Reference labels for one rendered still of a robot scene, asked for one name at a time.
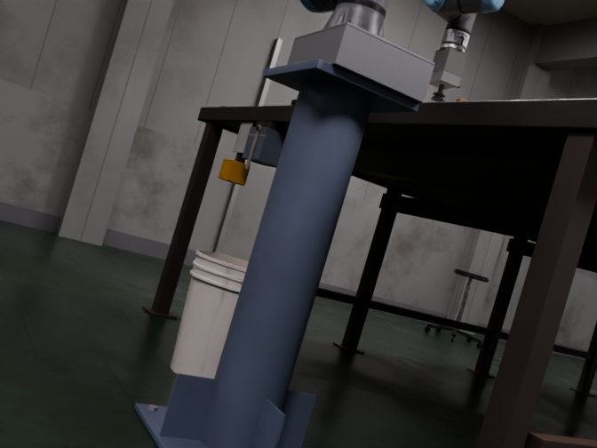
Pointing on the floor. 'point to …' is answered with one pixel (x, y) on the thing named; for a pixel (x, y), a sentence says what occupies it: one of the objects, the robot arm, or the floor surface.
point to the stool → (461, 308)
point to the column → (280, 274)
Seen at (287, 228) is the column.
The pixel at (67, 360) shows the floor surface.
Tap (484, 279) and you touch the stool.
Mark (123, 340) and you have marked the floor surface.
